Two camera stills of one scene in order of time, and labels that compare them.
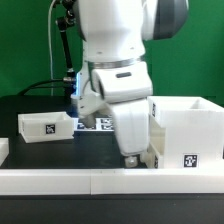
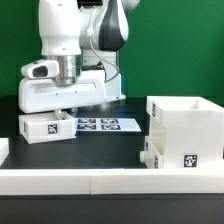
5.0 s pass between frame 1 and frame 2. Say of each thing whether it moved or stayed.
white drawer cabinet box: stayed
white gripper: moved
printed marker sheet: stayed
